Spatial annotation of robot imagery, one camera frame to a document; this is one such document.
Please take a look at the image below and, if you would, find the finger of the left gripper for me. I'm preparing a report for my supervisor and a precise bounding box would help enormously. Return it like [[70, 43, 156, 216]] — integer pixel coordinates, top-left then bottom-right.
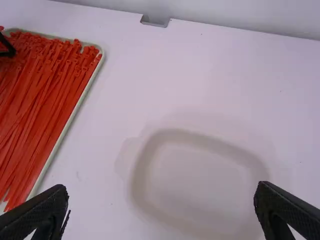
[[0, 32, 17, 60]]

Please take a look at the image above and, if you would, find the row of orange cable ties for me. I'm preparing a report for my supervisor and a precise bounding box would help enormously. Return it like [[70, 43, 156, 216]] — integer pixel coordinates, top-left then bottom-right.
[[0, 24, 103, 212]]

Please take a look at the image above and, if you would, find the white dish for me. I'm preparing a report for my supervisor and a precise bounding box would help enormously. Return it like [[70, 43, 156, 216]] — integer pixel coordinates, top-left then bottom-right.
[[114, 127, 271, 238]]

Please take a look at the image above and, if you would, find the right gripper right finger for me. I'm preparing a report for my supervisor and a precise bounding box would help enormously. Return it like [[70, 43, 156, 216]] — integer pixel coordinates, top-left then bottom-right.
[[254, 180, 320, 240]]

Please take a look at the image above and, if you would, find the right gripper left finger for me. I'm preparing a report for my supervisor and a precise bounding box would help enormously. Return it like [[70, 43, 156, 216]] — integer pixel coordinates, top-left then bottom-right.
[[0, 184, 72, 240]]

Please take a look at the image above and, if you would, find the pale tray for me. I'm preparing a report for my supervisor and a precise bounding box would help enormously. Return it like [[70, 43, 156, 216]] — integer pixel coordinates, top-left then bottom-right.
[[0, 27, 106, 213]]

